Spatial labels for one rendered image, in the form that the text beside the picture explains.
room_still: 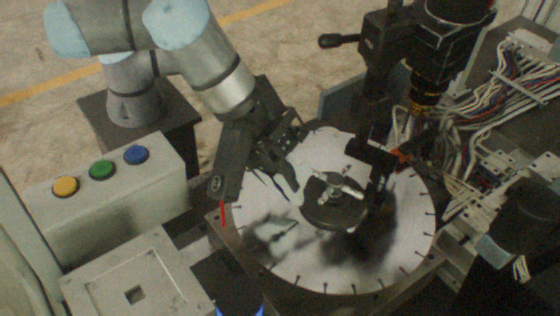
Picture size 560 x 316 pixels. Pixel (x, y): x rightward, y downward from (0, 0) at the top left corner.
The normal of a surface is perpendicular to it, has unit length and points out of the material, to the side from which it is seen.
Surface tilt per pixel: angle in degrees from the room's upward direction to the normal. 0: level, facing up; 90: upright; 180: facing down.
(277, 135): 61
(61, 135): 0
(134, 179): 0
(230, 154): 52
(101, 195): 0
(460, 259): 90
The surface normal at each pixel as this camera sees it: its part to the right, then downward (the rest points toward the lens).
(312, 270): 0.00, -0.68
